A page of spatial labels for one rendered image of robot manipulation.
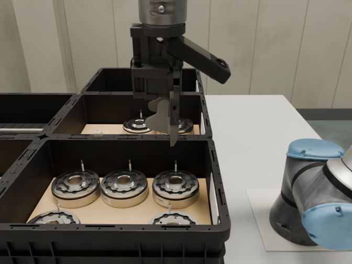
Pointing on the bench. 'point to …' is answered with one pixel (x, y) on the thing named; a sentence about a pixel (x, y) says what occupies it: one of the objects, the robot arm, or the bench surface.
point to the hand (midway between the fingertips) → (176, 132)
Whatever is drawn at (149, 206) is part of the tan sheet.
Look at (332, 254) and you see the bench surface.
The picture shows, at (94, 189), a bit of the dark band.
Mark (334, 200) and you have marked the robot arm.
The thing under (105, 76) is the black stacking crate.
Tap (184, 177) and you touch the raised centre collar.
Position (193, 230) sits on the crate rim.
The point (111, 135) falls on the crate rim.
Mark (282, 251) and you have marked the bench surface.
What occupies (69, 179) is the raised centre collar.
